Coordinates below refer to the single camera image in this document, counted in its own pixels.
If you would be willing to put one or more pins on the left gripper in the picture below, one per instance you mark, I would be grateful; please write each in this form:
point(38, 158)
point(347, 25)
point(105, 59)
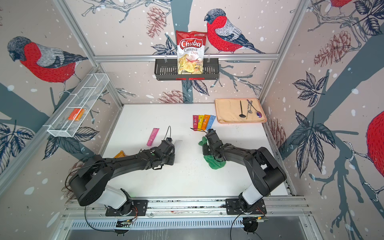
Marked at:
point(173, 159)

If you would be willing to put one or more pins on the black wire wall basket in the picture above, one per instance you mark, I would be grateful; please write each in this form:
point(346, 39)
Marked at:
point(172, 70)

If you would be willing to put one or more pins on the orange toothpaste tube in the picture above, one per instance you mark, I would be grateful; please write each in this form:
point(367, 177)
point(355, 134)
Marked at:
point(205, 122)

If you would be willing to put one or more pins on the iridescent purple spoon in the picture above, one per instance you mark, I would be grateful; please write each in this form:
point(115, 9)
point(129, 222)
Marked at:
point(259, 114)

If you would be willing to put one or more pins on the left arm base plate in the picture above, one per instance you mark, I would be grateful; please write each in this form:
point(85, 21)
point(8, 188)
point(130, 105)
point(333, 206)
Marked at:
point(134, 208)

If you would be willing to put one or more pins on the white wire wall shelf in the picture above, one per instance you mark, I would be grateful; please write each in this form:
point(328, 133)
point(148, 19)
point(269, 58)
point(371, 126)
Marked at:
point(89, 91)

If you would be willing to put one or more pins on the orange packet in shelf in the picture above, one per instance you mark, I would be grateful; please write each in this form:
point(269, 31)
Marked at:
point(76, 114)

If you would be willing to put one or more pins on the green cleaning cloth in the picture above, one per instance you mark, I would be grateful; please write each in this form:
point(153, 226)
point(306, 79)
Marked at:
point(213, 163)

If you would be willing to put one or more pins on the Chuba cassava chips bag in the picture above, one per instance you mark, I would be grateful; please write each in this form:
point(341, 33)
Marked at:
point(190, 52)

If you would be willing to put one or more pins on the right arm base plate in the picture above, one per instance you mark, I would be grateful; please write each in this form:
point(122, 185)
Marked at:
point(237, 207)

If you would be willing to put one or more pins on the black spoon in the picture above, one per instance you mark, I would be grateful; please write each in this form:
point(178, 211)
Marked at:
point(241, 107)

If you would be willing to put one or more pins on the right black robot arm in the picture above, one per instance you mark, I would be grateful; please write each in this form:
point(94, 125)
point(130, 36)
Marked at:
point(265, 172)

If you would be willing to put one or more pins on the patterned handle utensil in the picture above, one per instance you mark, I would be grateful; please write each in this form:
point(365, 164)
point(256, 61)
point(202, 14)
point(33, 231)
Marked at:
point(248, 110)

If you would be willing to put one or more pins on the white toothpaste tube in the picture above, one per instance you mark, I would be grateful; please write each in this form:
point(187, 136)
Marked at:
point(178, 145)

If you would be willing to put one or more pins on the magenta toothpaste tube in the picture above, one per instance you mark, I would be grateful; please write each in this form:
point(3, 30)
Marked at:
point(152, 136)

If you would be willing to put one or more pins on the blue toothpaste tube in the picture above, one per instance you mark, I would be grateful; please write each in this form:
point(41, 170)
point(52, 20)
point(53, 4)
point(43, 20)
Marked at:
point(210, 122)

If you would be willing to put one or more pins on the red pink toothpaste tube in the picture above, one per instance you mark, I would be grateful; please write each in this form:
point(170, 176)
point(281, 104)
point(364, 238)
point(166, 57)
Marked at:
point(195, 122)

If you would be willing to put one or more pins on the orange snack packet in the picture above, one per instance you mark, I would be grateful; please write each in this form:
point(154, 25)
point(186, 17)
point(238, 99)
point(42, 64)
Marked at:
point(121, 154)

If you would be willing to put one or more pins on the pink tray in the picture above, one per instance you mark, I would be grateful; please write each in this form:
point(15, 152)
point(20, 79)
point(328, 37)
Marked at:
point(240, 110)

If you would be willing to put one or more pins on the yellow toothpaste tube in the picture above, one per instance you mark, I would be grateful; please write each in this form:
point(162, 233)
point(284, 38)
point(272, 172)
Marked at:
point(200, 122)

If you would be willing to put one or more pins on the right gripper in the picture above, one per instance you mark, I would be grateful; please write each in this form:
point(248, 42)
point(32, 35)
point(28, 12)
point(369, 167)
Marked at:
point(204, 150)

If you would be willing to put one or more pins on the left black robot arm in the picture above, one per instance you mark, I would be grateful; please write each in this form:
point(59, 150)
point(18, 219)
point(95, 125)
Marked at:
point(90, 183)

